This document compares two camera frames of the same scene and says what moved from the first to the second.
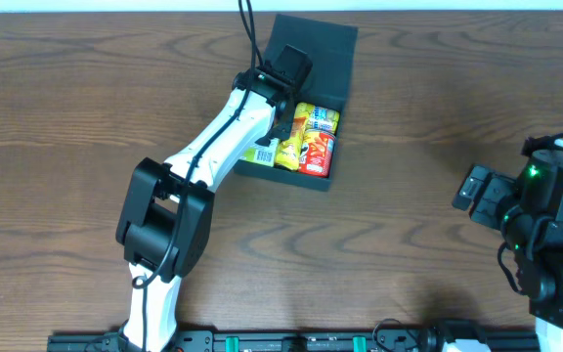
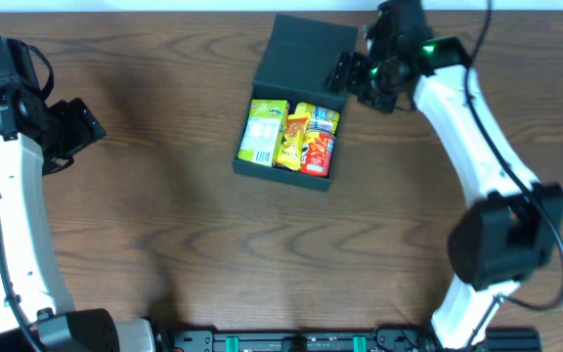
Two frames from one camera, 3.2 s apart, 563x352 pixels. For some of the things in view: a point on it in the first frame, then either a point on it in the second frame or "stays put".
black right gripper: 485,197 → 355,71
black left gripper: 281,129 → 80,126
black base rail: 387,340 stays put
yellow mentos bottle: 320,118 stays put
